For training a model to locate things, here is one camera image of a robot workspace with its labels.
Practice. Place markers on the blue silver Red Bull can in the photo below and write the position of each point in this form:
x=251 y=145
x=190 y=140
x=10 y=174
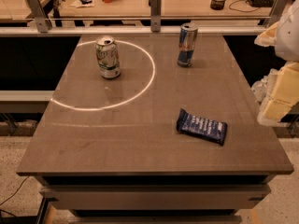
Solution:
x=186 y=44

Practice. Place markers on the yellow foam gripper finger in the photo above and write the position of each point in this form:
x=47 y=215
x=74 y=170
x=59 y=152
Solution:
x=282 y=95
x=268 y=37

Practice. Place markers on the middle metal rail bracket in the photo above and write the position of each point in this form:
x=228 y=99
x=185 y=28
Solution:
x=155 y=15

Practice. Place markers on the black mesh pen cup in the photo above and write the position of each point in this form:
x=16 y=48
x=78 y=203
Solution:
x=217 y=4

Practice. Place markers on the dark blue snack wrapper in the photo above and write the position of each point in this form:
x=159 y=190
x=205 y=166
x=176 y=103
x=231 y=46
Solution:
x=199 y=127

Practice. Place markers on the green white 7up can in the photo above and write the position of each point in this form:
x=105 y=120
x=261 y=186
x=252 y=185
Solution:
x=107 y=57

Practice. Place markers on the left metal rail bracket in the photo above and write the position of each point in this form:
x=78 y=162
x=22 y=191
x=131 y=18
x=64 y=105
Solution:
x=43 y=24

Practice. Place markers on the clear sanitizer bottle left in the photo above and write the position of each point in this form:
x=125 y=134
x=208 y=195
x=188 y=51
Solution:
x=259 y=88

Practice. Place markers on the right metal rail bracket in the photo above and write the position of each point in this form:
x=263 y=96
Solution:
x=275 y=13

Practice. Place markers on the metal rail bracket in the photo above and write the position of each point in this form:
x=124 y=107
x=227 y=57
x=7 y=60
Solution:
x=43 y=24
x=155 y=15
x=275 y=13

